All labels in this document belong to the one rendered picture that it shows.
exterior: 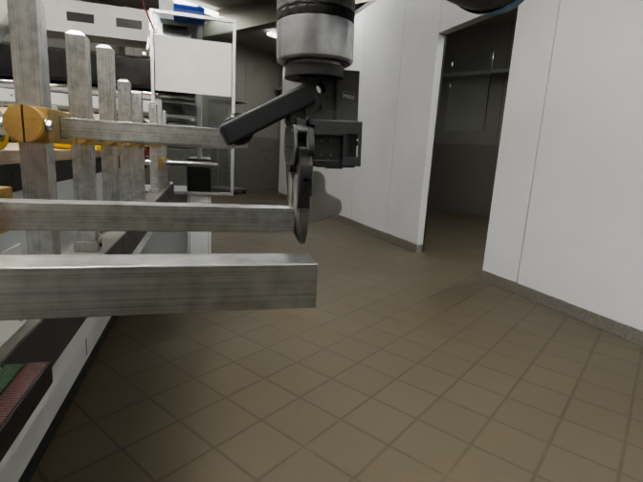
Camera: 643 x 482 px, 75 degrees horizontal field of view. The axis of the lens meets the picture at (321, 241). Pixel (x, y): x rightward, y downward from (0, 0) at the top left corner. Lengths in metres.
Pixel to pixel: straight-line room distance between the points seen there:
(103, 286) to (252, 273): 0.08
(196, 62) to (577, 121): 2.45
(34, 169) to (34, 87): 0.12
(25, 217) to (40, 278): 0.27
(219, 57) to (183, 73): 0.25
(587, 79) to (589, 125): 0.28
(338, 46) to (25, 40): 0.45
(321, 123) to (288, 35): 0.10
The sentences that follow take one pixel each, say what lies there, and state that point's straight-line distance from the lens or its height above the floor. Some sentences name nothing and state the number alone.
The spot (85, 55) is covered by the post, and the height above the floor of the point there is 1.09.
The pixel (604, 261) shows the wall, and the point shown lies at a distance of 3.03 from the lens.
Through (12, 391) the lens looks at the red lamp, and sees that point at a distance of 0.49.
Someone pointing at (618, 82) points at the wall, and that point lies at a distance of 3.09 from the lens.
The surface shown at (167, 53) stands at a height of 1.50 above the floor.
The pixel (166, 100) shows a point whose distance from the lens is 3.02.
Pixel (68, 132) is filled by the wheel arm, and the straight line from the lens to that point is 0.78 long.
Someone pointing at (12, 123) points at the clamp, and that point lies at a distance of 0.73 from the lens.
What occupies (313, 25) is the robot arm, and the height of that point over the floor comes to 1.06.
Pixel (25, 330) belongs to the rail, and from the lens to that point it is 0.63.
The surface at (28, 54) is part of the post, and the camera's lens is 0.76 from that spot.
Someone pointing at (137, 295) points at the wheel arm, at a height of 0.84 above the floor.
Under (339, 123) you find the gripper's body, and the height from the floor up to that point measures 0.96.
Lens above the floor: 0.92
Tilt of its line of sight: 11 degrees down
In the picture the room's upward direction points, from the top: 3 degrees clockwise
